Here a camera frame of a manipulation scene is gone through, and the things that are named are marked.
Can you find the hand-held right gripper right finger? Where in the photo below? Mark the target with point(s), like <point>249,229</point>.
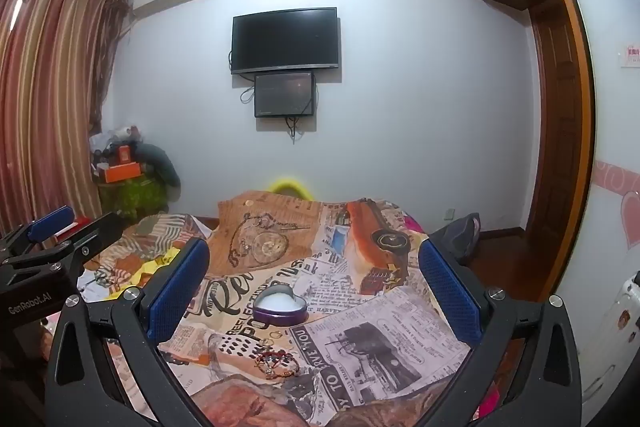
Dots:
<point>450,292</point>

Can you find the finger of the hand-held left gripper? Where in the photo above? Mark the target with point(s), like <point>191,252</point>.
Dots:
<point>50,224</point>
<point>95,234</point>

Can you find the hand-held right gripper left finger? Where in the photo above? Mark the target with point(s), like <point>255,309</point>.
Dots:
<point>180,287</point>

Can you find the purple heart-shaped tin box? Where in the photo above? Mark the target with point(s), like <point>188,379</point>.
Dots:
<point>280,307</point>

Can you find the red box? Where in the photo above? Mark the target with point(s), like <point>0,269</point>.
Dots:
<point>72,227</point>

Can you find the yellow cloth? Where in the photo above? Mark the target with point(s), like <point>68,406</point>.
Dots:
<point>157,262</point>

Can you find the dark bag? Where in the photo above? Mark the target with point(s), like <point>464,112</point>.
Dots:
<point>457,237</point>

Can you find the orange box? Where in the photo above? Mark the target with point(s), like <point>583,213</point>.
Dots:
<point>120,172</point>

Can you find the pink cloth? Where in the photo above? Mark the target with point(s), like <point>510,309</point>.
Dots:
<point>414,223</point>

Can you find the pile of clutter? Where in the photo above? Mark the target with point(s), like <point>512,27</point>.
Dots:
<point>115,144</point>

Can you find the dark green garment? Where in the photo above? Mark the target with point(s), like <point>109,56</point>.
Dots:
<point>160,162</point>

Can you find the striped curtain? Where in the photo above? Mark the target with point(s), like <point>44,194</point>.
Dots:
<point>45,107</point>

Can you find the newspaper print blanket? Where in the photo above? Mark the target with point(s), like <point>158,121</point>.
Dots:
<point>320,257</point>

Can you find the wooden door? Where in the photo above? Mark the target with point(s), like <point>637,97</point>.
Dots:
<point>552,147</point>

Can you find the small black monitor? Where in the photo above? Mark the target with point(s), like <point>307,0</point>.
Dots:
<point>284,94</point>

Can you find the wardrobe with white door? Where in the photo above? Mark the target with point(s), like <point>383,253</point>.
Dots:
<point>610,132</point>

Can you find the wall socket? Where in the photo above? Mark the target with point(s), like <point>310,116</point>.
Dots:
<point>450,213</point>

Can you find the black wall television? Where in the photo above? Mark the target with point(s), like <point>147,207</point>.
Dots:
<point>285,39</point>

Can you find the pink wall sign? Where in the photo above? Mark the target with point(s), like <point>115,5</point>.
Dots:
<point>631,55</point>

